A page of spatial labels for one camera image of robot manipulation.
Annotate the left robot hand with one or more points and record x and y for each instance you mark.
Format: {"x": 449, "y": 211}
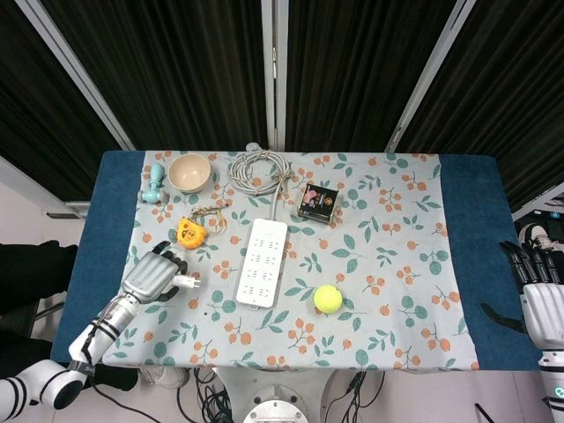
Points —
{"x": 150, "y": 275}

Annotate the black curtain panel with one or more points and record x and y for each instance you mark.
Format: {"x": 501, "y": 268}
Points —
{"x": 352, "y": 66}
{"x": 176, "y": 66}
{"x": 506, "y": 110}
{"x": 31, "y": 110}

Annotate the white frame post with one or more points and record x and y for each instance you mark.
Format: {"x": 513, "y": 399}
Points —
{"x": 273, "y": 75}
{"x": 427, "y": 75}
{"x": 79, "y": 75}

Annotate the white charger cube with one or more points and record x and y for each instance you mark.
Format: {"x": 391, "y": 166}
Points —
{"x": 187, "y": 282}

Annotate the black trouser leg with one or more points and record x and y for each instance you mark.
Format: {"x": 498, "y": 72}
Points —
{"x": 31, "y": 273}

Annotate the light blue roller massager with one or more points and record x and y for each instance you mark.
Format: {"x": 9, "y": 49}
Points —
{"x": 153, "y": 190}

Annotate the white and black sneaker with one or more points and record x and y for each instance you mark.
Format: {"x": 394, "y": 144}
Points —
{"x": 537, "y": 235}

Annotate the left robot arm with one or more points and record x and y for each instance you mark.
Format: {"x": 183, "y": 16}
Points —
{"x": 101, "y": 330}

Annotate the white power strip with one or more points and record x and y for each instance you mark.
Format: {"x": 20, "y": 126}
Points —
{"x": 262, "y": 264}

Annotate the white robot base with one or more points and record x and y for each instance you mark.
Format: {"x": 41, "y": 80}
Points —
{"x": 275, "y": 407}

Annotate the blue table cover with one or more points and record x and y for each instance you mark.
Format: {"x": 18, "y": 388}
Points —
{"x": 106, "y": 211}

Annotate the beige bowl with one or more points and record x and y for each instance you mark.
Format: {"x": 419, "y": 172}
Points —
{"x": 189, "y": 172}

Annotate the floral tablecloth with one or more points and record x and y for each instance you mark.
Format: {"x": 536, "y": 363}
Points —
{"x": 374, "y": 264}

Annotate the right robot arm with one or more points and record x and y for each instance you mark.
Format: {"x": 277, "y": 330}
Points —
{"x": 553, "y": 388}

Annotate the yellow tennis ball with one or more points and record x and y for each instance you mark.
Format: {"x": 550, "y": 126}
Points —
{"x": 328, "y": 299}

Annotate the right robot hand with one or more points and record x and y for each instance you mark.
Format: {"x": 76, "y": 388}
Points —
{"x": 544, "y": 308}

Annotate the orange tape measure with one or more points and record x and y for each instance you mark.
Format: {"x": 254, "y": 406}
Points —
{"x": 189, "y": 234}

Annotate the black food tin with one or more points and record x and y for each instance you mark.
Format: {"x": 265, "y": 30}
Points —
{"x": 317, "y": 202}

